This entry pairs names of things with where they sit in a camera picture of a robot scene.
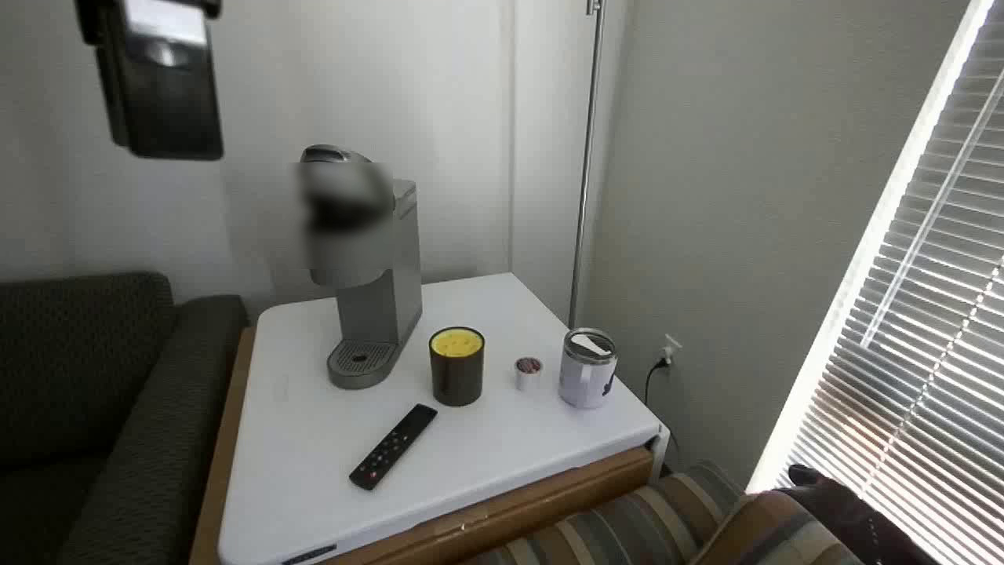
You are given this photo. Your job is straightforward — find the dark jar yellow candle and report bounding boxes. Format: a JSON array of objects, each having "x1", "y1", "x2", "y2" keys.
[{"x1": 430, "y1": 326, "x2": 486, "y2": 406}]

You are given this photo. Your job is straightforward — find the grey pod coffee machine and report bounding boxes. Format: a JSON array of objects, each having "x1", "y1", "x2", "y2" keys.
[{"x1": 297, "y1": 146, "x2": 423, "y2": 389}]

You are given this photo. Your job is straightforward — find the metal floor lamp pole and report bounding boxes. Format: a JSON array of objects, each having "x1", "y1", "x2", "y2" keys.
[{"x1": 569, "y1": 0, "x2": 604, "y2": 326}]

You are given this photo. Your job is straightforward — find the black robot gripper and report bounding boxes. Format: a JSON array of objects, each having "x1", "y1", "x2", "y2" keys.
[{"x1": 75, "y1": 0, "x2": 221, "y2": 162}]

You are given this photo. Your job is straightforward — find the striped armchair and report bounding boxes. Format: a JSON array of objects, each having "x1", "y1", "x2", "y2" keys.
[{"x1": 458, "y1": 461, "x2": 945, "y2": 565}]

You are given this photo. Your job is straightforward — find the black power cable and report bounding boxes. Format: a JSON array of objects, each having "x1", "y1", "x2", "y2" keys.
[{"x1": 639, "y1": 355, "x2": 672, "y2": 412}]

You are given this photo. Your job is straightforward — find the white mug with lid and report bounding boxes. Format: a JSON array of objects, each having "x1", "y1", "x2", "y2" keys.
[{"x1": 558, "y1": 326, "x2": 619, "y2": 412}]

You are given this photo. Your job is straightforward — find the white top wooden table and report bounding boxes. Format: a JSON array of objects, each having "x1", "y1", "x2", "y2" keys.
[{"x1": 216, "y1": 272, "x2": 663, "y2": 565}]

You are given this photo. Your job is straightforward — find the black remote control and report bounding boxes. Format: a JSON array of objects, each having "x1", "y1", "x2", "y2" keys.
[{"x1": 348, "y1": 406, "x2": 436, "y2": 489}]

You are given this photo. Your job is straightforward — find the dark grey sofa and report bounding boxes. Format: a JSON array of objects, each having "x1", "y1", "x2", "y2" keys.
[{"x1": 0, "y1": 272, "x2": 249, "y2": 565}]

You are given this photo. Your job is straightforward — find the white window blinds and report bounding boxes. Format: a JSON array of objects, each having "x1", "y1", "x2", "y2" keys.
[{"x1": 748, "y1": 0, "x2": 1004, "y2": 565}]

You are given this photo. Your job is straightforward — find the white wall outlet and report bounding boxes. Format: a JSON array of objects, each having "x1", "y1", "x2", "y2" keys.
[{"x1": 663, "y1": 334, "x2": 684, "y2": 369}]

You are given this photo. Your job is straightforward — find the coffee pod capsule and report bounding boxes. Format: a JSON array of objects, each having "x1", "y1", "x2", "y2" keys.
[{"x1": 514, "y1": 359, "x2": 543, "y2": 389}]

